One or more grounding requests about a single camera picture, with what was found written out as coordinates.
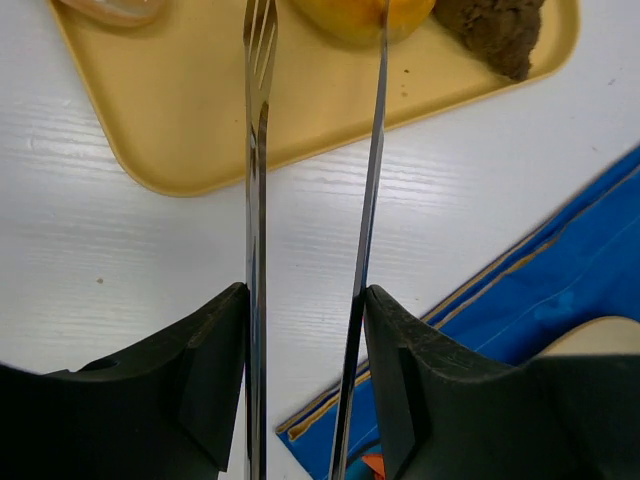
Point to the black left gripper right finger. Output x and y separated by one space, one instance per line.
447 412

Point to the dark chocolate croissant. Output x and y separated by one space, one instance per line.
502 33

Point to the glazed yellow bagel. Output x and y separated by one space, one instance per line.
360 22

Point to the beige floral plate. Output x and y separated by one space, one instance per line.
610 335

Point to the metal serving tongs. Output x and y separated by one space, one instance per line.
260 34

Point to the yellow plastic tray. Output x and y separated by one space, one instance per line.
170 95

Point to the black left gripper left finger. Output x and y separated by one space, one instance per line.
162 408

